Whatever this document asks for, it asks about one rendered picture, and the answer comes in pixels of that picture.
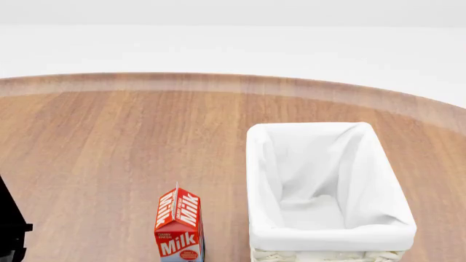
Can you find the red milk carton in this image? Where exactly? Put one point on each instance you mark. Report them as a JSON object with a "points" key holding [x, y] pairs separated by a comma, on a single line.
{"points": [[178, 226]]}

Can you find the white cloth-lined wicker basket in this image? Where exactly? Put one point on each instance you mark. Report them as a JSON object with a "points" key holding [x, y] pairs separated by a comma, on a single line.
{"points": [[327, 191]]}

